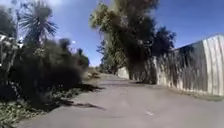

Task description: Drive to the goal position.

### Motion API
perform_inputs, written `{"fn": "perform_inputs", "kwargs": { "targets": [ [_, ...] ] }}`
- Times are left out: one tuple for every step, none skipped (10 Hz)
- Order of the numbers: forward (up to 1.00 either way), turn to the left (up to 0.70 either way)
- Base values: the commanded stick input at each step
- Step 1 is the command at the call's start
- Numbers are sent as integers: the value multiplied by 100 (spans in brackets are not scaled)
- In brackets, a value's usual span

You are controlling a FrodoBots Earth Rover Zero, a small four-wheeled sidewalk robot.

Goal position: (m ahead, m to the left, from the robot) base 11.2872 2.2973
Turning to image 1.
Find spiky cabbage tree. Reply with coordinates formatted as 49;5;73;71
18;1;59;48

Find grey asphalt path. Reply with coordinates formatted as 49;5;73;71
14;73;224;128

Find dark shrub mass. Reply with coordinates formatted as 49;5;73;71
0;38;91;104

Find low green ground cover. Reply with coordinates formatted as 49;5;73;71
0;84;81;128

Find large dark trees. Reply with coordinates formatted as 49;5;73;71
89;0;178;84

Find weathered wooden fence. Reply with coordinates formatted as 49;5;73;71
117;34;224;97

